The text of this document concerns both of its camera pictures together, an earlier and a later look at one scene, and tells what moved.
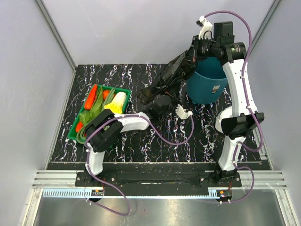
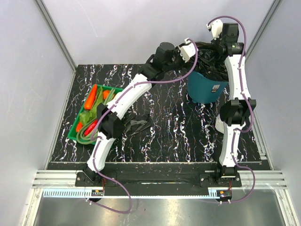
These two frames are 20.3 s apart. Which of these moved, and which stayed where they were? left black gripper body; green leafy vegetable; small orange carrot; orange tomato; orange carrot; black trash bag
Moved: black trash bag; left black gripper body
Stayed: small orange carrot; orange tomato; orange carrot; green leafy vegetable
